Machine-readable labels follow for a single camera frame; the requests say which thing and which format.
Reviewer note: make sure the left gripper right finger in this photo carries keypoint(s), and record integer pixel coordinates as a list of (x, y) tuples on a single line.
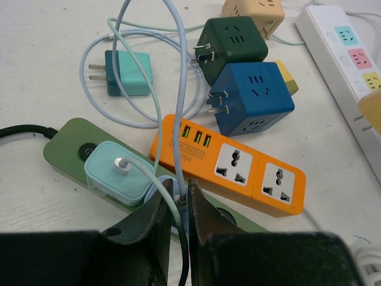
[(221, 253)]

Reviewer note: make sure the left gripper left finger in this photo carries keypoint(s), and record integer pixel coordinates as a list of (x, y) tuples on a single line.
[(134, 251)]

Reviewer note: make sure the light blue plug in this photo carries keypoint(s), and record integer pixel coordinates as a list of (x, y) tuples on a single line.
[(183, 211)]

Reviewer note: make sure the light cyan plug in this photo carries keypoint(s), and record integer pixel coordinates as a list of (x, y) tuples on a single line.
[(119, 172)]

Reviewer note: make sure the orange power strip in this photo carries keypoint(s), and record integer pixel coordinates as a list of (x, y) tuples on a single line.
[(240, 173)]

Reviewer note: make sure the green power strip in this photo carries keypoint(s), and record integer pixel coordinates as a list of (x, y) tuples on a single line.
[(85, 153)]

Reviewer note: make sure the blue cube plug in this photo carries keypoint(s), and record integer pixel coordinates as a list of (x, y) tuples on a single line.
[(249, 98)]

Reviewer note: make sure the teal cube plug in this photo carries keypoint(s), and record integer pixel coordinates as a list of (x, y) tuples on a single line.
[(131, 78)]

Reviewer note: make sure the dark green dragon charger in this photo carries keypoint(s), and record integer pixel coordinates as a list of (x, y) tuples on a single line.
[(227, 40)]

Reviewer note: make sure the white power strip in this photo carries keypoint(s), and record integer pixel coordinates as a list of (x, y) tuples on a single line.
[(347, 68)]

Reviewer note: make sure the wooden beige cube plug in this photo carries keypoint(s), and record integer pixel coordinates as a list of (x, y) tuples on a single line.
[(266, 14)]

